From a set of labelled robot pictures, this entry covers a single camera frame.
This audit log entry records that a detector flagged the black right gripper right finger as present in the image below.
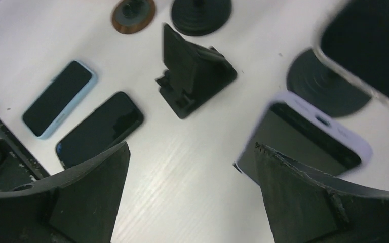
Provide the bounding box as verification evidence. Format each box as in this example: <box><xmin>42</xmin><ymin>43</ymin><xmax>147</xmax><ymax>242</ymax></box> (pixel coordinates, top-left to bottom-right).
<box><xmin>255</xmin><ymin>143</ymin><xmax>389</xmax><ymax>242</ymax></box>

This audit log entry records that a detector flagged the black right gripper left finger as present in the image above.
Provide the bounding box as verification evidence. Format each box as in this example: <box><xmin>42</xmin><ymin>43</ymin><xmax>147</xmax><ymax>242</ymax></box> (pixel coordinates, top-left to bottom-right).
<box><xmin>0</xmin><ymin>142</ymin><xmax>131</xmax><ymax>242</ymax></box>

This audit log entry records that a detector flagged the lilac cased phone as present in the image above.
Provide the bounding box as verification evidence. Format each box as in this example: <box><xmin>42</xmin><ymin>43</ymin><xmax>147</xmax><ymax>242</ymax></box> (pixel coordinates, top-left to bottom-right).
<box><xmin>234</xmin><ymin>91</ymin><xmax>373</xmax><ymax>183</ymax></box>

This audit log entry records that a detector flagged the black cased phone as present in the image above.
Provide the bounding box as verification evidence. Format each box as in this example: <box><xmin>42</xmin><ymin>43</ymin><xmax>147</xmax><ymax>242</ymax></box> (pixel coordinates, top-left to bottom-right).
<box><xmin>55</xmin><ymin>91</ymin><xmax>144</xmax><ymax>169</ymax></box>

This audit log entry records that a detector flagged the light blue cased phone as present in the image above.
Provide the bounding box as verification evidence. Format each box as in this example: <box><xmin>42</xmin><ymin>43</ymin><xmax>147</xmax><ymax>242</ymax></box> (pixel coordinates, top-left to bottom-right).
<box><xmin>22</xmin><ymin>60</ymin><xmax>98</xmax><ymax>139</ymax></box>

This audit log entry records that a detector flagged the black folding phone stand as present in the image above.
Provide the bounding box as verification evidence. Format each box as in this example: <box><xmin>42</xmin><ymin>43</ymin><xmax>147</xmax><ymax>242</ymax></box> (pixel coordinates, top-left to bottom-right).
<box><xmin>155</xmin><ymin>23</ymin><xmax>238</xmax><ymax>119</ymax></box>

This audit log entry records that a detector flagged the wood base phone stand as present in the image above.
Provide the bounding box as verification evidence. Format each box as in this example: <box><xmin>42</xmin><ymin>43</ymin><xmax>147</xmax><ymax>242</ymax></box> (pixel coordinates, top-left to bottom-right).
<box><xmin>111</xmin><ymin>0</ymin><xmax>156</xmax><ymax>34</ymax></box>

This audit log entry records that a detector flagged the black round base phone stand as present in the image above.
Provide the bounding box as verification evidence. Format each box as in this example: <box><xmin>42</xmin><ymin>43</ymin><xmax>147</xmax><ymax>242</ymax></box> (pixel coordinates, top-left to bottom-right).
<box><xmin>171</xmin><ymin>0</ymin><xmax>232</xmax><ymax>36</ymax></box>

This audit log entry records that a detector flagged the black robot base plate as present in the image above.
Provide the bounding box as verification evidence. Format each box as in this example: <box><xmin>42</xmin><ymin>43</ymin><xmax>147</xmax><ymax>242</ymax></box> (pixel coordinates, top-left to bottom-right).
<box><xmin>0</xmin><ymin>120</ymin><xmax>50</xmax><ymax>191</ymax></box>

